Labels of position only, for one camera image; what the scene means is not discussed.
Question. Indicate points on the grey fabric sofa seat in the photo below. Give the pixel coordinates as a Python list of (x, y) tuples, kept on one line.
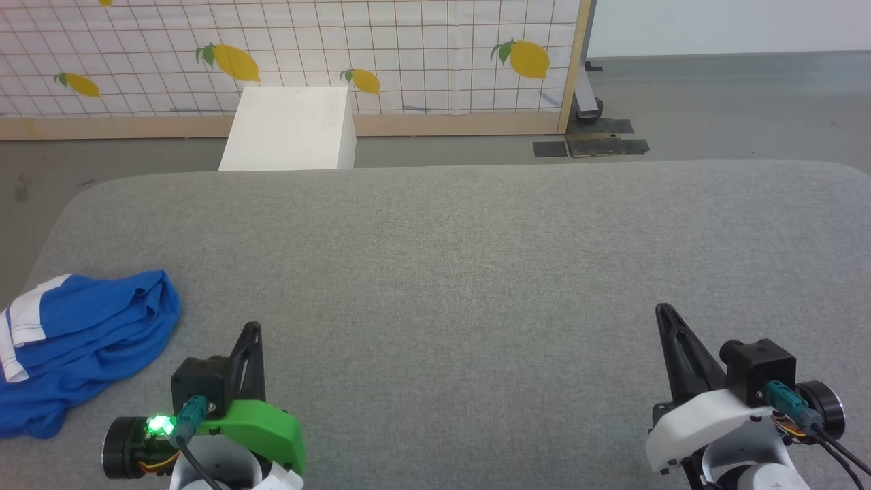
[(442, 272)]

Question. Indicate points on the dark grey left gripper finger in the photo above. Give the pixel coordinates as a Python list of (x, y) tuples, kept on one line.
[(248, 367)]

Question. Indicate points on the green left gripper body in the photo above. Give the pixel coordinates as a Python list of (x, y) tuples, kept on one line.
[(262, 425)]

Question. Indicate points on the blue garment with white trim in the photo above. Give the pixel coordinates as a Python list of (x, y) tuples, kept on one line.
[(102, 327)]

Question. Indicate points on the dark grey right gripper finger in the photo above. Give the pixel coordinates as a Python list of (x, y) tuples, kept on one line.
[(684, 361)]

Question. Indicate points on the white rectangular box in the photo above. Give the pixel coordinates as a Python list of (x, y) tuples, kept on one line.
[(289, 129)]

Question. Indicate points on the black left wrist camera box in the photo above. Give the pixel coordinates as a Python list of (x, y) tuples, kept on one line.
[(199, 378)]

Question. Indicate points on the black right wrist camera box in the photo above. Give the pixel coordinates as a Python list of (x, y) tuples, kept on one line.
[(762, 367)]

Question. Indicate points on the brown and black tape patch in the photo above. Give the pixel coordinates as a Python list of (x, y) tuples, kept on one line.
[(605, 144)]

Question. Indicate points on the dark tape patch on floor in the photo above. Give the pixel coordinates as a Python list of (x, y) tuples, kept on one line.
[(550, 148)]

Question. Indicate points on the lemon print partition panel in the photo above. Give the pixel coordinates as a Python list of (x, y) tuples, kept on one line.
[(306, 41)]

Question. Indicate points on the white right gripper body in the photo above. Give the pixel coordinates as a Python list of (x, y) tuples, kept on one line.
[(701, 422)]

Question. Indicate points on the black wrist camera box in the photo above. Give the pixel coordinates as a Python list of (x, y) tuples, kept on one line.
[(199, 378), (762, 367)]

